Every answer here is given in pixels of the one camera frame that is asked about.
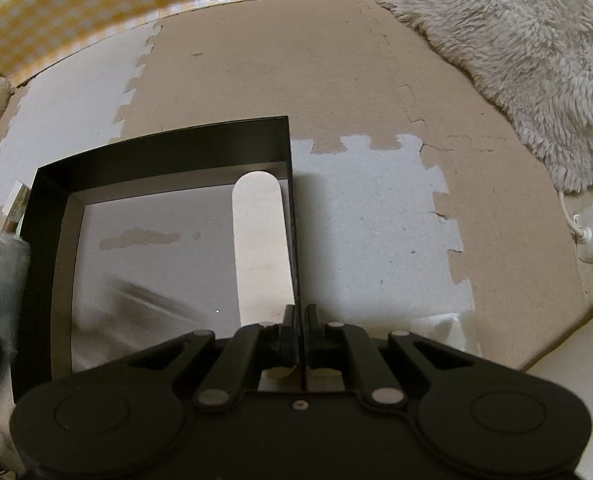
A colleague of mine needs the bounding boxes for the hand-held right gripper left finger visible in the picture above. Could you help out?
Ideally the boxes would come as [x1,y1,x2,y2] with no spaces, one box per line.
[125,304,300,412]

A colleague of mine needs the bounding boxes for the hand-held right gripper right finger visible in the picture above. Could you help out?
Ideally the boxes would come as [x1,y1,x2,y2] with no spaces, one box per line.
[303,304,478,414]

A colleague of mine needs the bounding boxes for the black box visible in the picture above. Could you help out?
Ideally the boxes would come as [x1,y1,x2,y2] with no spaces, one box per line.
[12,116,307,403]

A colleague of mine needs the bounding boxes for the flat wooden stick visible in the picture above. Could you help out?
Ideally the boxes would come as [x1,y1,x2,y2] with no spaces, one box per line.
[231,171,297,381]

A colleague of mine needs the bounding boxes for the white foam mat tile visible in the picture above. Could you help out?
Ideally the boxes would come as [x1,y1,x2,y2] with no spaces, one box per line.
[0,22,162,223]
[291,132,477,323]

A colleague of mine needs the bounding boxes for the white crinkled plastic sheet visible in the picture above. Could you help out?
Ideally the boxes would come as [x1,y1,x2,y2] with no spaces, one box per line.
[416,311,480,357]

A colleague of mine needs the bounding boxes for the beige foam puzzle mat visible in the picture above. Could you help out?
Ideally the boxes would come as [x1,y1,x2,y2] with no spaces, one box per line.
[0,0,593,376]

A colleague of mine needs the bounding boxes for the cream white blanket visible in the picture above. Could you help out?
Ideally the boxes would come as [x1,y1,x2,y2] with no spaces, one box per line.
[523,297,593,480]

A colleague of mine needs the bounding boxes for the lip gloss tube white cap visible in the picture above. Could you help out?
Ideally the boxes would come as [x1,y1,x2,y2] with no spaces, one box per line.
[4,182,30,235]

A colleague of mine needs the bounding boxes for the grey fluffy pillow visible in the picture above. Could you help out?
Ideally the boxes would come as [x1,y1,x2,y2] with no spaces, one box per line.
[376,0,593,196]

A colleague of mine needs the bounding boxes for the yellow checkered cushion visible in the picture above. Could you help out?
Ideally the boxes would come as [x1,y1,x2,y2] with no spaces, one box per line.
[0,0,402,88]

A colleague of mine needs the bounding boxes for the white power cable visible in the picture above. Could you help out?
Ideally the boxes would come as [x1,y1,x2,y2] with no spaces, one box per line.
[556,187,593,242]

